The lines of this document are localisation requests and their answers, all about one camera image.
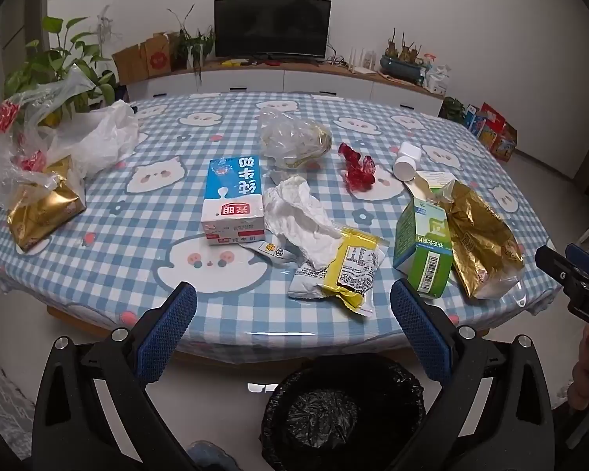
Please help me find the white wooden tv cabinet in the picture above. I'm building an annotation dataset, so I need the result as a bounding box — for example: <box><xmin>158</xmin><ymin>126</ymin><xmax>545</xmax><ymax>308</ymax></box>
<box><xmin>125</xmin><ymin>59</ymin><xmax>447</xmax><ymax>119</ymax></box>

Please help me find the white tissue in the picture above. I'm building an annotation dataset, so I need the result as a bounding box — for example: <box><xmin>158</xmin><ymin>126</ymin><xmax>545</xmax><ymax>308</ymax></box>
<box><xmin>264</xmin><ymin>175</ymin><xmax>347</xmax><ymax>270</ymax></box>

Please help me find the small pothos plant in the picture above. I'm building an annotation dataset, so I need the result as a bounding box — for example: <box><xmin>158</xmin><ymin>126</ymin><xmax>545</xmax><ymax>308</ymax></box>
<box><xmin>439</xmin><ymin>95</ymin><xmax>467</xmax><ymax>126</ymax></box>

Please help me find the grey patterned cloth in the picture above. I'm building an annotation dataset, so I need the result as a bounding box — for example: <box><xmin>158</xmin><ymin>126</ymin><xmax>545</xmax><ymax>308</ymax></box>
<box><xmin>0</xmin><ymin>343</ymin><xmax>35</xmax><ymax>452</ymax></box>

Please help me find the blue shoe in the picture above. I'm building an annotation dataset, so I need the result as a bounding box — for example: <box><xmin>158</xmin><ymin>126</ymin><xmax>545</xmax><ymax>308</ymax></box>
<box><xmin>187</xmin><ymin>442</ymin><xmax>241</xmax><ymax>471</ymax></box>

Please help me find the blue checked tablecloth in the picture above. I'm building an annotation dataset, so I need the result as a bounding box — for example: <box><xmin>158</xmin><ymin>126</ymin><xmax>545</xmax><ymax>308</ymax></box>
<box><xmin>0</xmin><ymin>92</ymin><xmax>563</xmax><ymax>354</ymax></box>

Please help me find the green white carton box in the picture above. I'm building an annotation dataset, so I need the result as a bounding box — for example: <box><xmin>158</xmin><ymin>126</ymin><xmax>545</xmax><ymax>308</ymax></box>
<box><xmin>393</xmin><ymin>171</ymin><xmax>455</xmax><ymax>298</ymax></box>

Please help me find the blue bonsai pot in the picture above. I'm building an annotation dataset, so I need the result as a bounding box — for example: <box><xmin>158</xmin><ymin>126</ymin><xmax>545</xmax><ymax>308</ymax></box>
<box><xmin>379</xmin><ymin>29</ymin><xmax>425</xmax><ymax>84</ymax></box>

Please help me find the clear red printed plastic bag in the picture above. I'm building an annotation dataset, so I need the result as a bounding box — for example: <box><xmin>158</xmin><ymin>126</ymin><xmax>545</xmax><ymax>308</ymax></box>
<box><xmin>0</xmin><ymin>66</ymin><xmax>109</xmax><ymax>209</ymax></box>

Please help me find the white plastic bottle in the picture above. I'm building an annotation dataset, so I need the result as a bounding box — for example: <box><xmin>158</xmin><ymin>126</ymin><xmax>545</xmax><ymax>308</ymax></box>
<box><xmin>393</xmin><ymin>156</ymin><xmax>418</xmax><ymax>181</ymax></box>

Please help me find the small white sachet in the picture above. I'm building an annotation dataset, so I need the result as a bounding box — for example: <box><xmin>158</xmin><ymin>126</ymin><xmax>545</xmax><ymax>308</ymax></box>
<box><xmin>252</xmin><ymin>241</ymin><xmax>300</xmax><ymax>267</ymax></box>

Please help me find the white router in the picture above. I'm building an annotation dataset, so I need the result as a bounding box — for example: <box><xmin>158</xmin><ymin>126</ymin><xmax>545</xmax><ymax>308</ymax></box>
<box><xmin>346</xmin><ymin>46</ymin><xmax>378</xmax><ymax>77</ymax></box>

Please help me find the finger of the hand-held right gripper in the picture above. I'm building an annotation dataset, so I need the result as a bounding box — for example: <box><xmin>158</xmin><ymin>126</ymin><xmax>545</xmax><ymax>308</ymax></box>
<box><xmin>535</xmin><ymin>245</ymin><xmax>577</xmax><ymax>288</ymax></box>
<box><xmin>567</xmin><ymin>243</ymin><xmax>589</xmax><ymax>280</ymax></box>

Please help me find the large pothos plant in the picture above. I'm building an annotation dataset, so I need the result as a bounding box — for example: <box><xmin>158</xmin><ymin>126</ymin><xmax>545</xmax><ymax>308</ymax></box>
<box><xmin>0</xmin><ymin>16</ymin><xmax>121</xmax><ymax>113</ymax></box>

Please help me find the red cellophane wrapper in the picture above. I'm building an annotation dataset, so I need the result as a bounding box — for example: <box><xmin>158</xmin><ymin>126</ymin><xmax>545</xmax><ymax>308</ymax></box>
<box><xmin>338</xmin><ymin>142</ymin><xmax>379</xmax><ymax>193</ymax></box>

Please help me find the silver snack wrapper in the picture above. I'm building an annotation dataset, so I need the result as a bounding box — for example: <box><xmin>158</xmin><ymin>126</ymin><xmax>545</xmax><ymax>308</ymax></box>
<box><xmin>289</xmin><ymin>260</ymin><xmax>335</xmax><ymax>301</ymax></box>

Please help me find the red printed box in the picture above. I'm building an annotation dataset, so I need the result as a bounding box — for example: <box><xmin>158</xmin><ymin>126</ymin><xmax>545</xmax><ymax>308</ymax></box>
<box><xmin>478</xmin><ymin>103</ymin><xmax>504</xmax><ymax>145</ymax></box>
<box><xmin>491</xmin><ymin>122</ymin><xmax>518</xmax><ymax>162</ymax></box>

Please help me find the blue printed box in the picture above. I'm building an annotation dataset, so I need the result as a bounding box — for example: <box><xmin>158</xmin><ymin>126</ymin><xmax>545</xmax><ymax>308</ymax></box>
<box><xmin>464</xmin><ymin>103</ymin><xmax>489</xmax><ymax>138</ymax></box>

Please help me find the white bag on cabinet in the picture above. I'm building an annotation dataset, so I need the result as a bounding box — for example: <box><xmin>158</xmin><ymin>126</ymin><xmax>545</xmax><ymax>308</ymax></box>
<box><xmin>424</xmin><ymin>56</ymin><xmax>452</xmax><ymax>94</ymax></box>

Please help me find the plain cardboard box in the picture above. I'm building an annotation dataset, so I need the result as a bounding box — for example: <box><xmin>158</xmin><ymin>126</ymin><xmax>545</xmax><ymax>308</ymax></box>
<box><xmin>112</xmin><ymin>44</ymin><xmax>150</xmax><ymax>84</ymax></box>

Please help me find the black television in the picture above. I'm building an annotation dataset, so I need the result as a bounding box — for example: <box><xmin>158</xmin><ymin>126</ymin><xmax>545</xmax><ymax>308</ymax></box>
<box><xmin>214</xmin><ymin>0</ymin><xmax>333</xmax><ymax>62</ymax></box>

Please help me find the blue white milk carton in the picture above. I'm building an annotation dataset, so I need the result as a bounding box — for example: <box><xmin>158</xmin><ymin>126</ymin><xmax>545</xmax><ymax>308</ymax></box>
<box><xmin>200</xmin><ymin>154</ymin><xmax>266</xmax><ymax>247</ymax></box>

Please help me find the cardboard box with red flower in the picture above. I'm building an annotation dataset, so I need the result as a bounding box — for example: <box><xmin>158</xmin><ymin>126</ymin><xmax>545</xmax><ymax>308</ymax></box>
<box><xmin>145</xmin><ymin>33</ymin><xmax>174</xmax><ymax>77</ymax></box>

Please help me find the trash bin with black liner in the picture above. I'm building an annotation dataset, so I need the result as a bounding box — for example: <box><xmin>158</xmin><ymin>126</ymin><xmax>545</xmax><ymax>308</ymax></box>
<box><xmin>261</xmin><ymin>353</ymin><xmax>427</xmax><ymax>471</ymax></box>

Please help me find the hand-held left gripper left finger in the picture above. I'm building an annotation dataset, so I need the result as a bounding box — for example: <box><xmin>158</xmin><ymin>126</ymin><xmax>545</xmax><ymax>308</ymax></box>
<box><xmin>32</xmin><ymin>282</ymin><xmax>199</xmax><ymax>471</ymax></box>

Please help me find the gold foil bag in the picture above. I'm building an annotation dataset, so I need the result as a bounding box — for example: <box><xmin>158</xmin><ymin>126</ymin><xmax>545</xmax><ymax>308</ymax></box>
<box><xmin>442</xmin><ymin>180</ymin><xmax>526</xmax><ymax>301</ymax></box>
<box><xmin>6</xmin><ymin>154</ymin><xmax>88</xmax><ymax>253</ymax></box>

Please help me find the white plastic bag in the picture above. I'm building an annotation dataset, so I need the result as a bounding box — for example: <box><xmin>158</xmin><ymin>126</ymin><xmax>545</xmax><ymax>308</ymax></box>
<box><xmin>54</xmin><ymin>99</ymin><xmax>141</xmax><ymax>177</ymax></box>

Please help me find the yellow snack wrapper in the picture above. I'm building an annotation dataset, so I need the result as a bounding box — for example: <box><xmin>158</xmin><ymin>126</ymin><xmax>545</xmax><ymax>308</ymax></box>
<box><xmin>321</xmin><ymin>226</ymin><xmax>391</xmax><ymax>317</ymax></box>

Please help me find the potted orchid plant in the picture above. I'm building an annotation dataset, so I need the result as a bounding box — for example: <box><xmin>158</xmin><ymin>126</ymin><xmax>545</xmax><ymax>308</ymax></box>
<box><xmin>167</xmin><ymin>4</ymin><xmax>217</xmax><ymax>84</ymax></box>

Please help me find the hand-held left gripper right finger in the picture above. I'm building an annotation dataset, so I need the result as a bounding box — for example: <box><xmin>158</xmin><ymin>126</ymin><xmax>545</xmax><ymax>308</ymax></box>
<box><xmin>390</xmin><ymin>279</ymin><xmax>555</xmax><ymax>471</ymax></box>

